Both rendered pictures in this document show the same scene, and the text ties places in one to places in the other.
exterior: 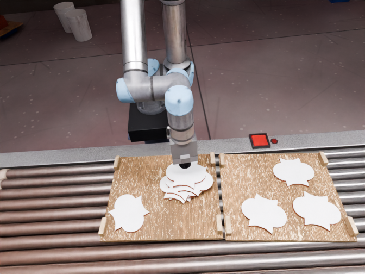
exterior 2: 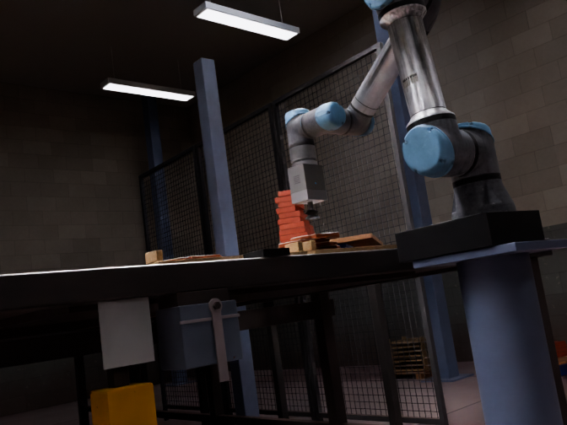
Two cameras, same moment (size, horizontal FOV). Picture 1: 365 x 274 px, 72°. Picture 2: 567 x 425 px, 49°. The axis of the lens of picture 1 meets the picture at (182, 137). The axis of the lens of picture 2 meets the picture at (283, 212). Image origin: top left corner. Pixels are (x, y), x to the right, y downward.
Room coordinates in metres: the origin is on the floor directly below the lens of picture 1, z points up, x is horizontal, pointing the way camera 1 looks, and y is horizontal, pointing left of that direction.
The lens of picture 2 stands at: (1.78, -1.25, 0.79)
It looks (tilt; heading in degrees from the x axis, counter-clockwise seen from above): 9 degrees up; 137
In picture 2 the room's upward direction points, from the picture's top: 8 degrees counter-clockwise
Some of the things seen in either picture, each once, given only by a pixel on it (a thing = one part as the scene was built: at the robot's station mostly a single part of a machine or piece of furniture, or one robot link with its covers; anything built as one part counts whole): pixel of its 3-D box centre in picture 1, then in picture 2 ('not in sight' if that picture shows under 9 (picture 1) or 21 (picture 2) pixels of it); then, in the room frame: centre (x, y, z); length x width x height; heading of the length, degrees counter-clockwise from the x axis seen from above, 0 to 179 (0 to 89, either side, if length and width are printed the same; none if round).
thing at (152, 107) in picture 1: (151, 97); (480, 198); (0.98, 0.13, 1.00); 0.15 x 0.15 x 0.10
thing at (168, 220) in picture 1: (163, 193); (329, 258); (0.49, 0.09, 0.93); 0.41 x 0.35 x 0.02; 86
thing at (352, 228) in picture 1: (351, 226); not in sight; (0.29, -0.51, 0.95); 0.06 x 0.02 x 0.03; 174
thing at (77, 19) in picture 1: (79, 25); not in sight; (3.87, 1.38, 0.19); 0.30 x 0.30 x 0.37
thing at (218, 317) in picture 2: not in sight; (201, 336); (0.70, -0.53, 0.77); 0.14 x 0.11 x 0.18; 88
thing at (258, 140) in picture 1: (259, 141); not in sight; (0.70, -0.33, 0.92); 0.06 x 0.06 x 0.01; 88
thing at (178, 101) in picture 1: (179, 107); (299, 129); (0.53, 0.00, 1.30); 0.09 x 0.08 x 0.11; 179
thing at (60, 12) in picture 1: (68, 17); not in sight; (4.21, 1.63, 0.19); 0.30 x 0.30 x 0.37
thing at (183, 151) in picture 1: (182, 147); (305, 183); (0.52, 0.00, 1.15); 0.10 x 0.09 x 0.16; 4
